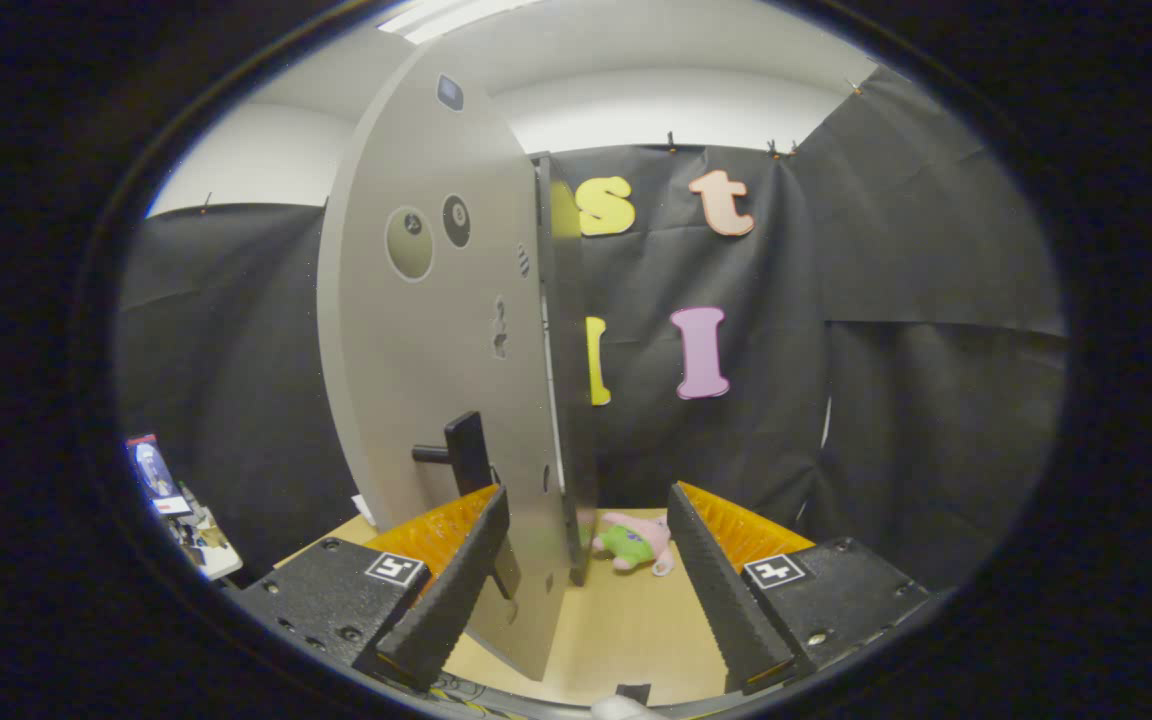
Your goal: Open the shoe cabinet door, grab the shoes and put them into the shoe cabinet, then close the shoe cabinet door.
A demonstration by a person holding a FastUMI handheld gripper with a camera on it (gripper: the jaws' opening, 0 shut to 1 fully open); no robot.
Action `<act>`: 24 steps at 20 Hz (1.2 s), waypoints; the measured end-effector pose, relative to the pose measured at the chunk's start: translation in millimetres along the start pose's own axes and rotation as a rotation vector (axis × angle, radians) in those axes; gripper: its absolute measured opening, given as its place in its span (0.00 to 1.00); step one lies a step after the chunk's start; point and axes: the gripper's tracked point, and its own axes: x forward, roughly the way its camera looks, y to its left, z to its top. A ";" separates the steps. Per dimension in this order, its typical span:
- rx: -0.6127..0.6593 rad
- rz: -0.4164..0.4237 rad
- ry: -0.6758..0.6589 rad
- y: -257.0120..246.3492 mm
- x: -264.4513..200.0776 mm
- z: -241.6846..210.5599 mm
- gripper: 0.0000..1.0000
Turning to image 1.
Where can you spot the pink green plush toy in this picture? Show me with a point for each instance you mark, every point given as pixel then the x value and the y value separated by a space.
pixel 631 540

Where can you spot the long ceiling light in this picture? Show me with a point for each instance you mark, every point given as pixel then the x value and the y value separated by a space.
pixel 436 15

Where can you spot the black backdrop cloth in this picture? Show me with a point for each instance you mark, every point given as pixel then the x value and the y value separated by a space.
pixel 886 400

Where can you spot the grey shoe cabinet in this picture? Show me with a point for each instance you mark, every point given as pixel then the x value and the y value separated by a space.
pixel 568 450

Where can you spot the white cluttered side table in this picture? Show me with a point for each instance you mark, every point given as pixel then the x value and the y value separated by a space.
pixel 211 555

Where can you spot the blue printed poster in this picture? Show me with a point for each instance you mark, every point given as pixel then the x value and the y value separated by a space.
pixel 156 470

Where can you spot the grey shoe cabinet door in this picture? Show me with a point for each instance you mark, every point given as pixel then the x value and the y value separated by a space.
pixel 406 350

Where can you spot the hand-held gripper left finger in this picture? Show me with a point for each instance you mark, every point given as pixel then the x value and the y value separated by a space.
pixel 456 600

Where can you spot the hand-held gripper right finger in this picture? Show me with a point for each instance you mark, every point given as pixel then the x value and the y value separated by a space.
pixel 721 600

